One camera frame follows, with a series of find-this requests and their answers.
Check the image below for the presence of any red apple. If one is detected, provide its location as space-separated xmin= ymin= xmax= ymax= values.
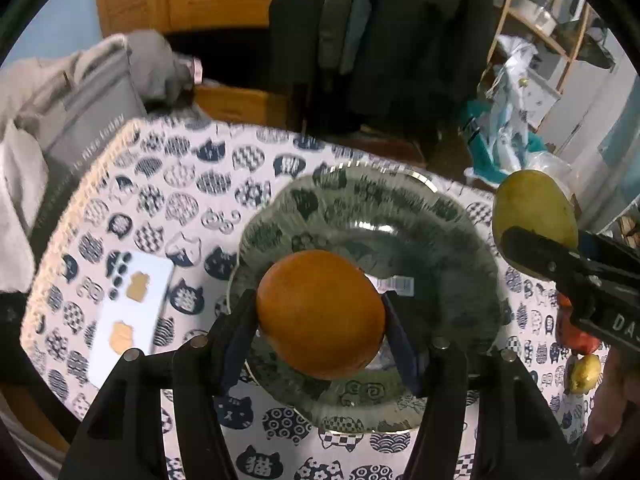
xmin=556 ymin=305 xmax=603 ymax=356

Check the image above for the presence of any cat print tablecloth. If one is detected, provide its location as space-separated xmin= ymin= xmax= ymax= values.
xmin=20 ymin=119 xmax=616 ymax=480

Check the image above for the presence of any black hanging coat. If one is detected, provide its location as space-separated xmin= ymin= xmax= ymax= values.
xmin=370 ymin=0 xmax=496 ymax=133

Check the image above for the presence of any white enamel pot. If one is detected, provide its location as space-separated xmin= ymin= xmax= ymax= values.
xmin=515 ymin=0 xmax=558 ymax=33

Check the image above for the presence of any white patterned cabinet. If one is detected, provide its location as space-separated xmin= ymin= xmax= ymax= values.
xmin=520 ymin=67 xmax=562 ymax=128

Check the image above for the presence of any clear plastic bag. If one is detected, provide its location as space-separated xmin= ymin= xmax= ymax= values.
xmin=527 ymin=152 xmax=576 ymax=196

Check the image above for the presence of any teal box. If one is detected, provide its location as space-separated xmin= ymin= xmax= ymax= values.
xmin=462 ymin=100 xmax=548 ymax=183

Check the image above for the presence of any person's right hand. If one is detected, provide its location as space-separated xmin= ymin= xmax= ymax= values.
xmin=586 ymin=352 xmax=632 ymax=447

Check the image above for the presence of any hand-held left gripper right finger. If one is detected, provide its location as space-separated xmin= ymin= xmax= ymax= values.
xmin=380 ymin=292 xmax=583 ymax=480

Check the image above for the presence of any yellow lemon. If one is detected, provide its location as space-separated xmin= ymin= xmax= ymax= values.
xmin=570 ymin=354 xmax=602 ymax=395

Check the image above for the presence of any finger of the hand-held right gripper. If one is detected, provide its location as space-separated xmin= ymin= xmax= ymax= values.
xmin=501 ymin=226 xmax=596 ymax=291
xmin=579 ymin=231 xmax=640 ymax=273

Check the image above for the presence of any light grey cloth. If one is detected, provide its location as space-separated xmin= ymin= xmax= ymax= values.
xmin=0 ymin=52 xmax=68 ymax=293

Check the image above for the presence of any grey hanging coat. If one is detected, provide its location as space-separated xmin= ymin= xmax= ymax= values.
xmin=270 ymin=0 xmax=386 ymax=83

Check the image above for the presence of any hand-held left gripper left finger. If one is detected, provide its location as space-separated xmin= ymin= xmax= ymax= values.
xmin=59 ymin=289 xmax=261 ymax=480

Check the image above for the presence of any dark cloth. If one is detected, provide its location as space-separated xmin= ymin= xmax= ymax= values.
xmin=559 ymin=21 xmax=614 ymax=69

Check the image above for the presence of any grey fabric bag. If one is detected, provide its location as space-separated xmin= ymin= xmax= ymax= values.
xmin=30 ymin=42 xmax=148 ymax=241

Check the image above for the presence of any white printed plastic bag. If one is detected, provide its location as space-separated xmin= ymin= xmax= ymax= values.
xmin=487 ymin=35 xmax=543 ymax=171

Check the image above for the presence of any green glass plate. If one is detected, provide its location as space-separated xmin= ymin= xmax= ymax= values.
xmin=226 ymin=162 xmax=503 ymax=433

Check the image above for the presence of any white card with gold stickers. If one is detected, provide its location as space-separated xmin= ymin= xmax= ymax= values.
xmin=89 ymin=252 xmax=173 ymax=390

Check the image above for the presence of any wooden shelf rack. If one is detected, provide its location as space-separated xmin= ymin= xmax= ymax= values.
xmin=480 ymin=0 xmax=596 ymax=96

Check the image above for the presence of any large orange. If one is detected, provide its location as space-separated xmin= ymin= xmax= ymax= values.
xmin=256 ymin=250 xmax=387 ymax=381

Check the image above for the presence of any yellow-green mango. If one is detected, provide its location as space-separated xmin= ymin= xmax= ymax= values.
xmin=491 ymin=170 xmax=580 ymax=281

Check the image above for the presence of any wooden drawer box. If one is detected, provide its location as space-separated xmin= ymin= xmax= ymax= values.
xmin=192 ymin=85 xmax=291 ymax=128

